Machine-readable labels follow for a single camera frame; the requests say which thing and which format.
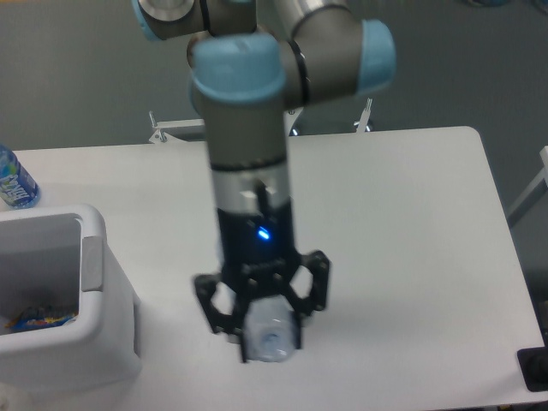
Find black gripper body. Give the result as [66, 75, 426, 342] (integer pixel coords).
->
[217, 200, 300, 308]

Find clear crushed water bottle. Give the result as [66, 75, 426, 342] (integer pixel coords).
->
[244, 295, 297, 362]

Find blue snack wrapper bag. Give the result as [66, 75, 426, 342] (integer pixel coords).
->
[4, 306, 79, 332]

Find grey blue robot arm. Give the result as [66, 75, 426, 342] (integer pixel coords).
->
[133, 1, 396, 362]

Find white plastic trash can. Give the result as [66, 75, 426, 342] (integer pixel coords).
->
[1, 205, 141, 393]

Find black clamp at table edge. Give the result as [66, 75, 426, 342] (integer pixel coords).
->
[517, 347, 547, 392]

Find blue labelled drink bottle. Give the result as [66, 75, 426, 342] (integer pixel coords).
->
[1, 145, 41, 209]

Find white pedestal base bracket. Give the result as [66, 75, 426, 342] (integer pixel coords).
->
[148, 98, 374, 144]

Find white frame at right edge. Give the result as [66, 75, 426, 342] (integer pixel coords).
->
[506, 146, 547, 229]

